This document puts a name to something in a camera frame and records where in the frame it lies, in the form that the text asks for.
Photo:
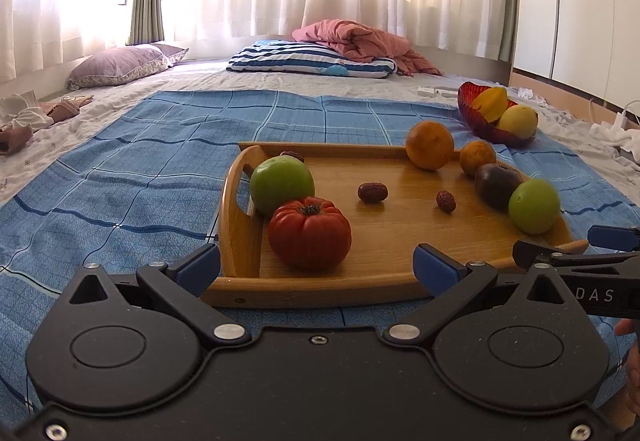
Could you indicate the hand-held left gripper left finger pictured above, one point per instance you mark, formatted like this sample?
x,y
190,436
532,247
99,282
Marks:
x,y
197,266

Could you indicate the blue striped pillow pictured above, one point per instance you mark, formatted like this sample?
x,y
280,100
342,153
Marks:
x,y
300,58

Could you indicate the purple floral pillow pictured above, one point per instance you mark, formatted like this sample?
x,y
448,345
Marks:
x,y
120,66

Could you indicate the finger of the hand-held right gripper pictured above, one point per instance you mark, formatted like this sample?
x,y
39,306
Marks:
x,y
615,237
540,255

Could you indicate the red date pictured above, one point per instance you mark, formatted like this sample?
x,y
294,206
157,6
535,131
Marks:
x,y
446,201
292,155
372,192

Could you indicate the small green apple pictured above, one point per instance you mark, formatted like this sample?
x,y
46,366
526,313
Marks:
x,y
534,206

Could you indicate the white cloth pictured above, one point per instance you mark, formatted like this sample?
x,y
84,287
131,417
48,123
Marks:
x,y
22,113

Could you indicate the large green apple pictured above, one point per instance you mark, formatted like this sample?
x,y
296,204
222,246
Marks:
x,y
280,183

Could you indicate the blue checked cloth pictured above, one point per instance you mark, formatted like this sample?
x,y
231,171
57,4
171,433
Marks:
x,y
125,181

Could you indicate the pink quilt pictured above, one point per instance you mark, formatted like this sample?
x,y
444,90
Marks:
x,y
360,38

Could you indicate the dark purple tomato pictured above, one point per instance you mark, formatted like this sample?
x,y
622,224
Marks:
x,y
495,183

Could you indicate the person's right hand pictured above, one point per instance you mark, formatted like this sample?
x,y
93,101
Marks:
x,y
634,371

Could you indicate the wooden tray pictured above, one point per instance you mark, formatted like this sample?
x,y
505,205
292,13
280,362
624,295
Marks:
x,y
400,236

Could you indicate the small orange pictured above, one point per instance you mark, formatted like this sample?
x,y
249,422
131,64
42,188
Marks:
x,y
476,158

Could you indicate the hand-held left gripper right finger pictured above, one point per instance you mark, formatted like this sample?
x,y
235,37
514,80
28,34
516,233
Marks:
x,y
436,269

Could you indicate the red glass bowl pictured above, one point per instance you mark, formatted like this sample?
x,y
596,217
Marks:
x,y
472,116

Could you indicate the yellow mango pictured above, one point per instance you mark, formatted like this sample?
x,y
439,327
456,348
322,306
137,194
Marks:
x,y
519,122

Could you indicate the red ribbed tomato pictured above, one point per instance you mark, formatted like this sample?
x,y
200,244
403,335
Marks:
x,y
310,233

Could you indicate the large orange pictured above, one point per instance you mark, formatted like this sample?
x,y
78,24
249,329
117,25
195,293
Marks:
x,y
429,146

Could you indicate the white charger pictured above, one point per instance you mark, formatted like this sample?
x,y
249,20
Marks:
x,y
620,119

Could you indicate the brown cloth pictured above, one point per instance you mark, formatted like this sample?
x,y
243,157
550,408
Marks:
x,y
15,140
67,108

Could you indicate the white crumpled clothing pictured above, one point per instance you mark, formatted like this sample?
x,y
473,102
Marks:
x,y
617,141
532,97

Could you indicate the yellow starfruit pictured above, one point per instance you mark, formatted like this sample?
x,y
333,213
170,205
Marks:
x,y
490,103

